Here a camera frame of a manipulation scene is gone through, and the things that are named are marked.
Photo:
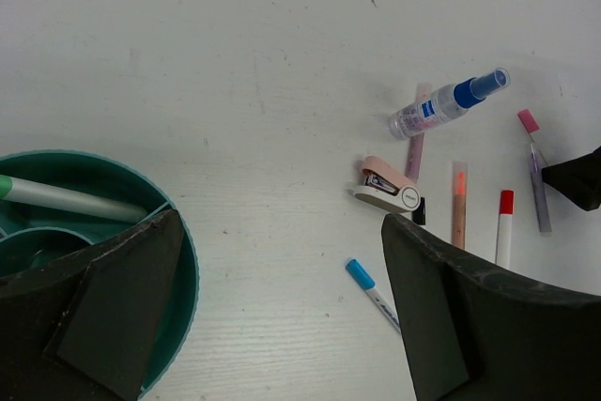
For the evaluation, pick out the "pink translucent pen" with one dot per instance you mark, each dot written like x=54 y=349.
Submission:
x=416 y=143

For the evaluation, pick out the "blue cap spray bottle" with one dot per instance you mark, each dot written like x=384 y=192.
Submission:
x=446 y=104

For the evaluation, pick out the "red cap marker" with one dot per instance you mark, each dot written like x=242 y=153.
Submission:
x=504 y=231

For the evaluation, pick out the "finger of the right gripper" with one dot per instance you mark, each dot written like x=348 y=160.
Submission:
x=578 y=180

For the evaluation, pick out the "blue cap marker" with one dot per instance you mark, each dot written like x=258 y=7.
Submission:
x=368 y=285

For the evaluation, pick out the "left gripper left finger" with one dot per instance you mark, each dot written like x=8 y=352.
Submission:
x=79 y=322

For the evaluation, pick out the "green cap marker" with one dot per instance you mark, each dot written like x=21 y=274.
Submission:
x=17 y=190

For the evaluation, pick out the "pink cap marker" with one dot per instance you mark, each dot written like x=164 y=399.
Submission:
x=533 y=130

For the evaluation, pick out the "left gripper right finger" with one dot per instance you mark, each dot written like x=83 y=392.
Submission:
x=473 y=330

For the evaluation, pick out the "teal round desk organizer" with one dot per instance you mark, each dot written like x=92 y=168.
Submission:
x=93 y=174

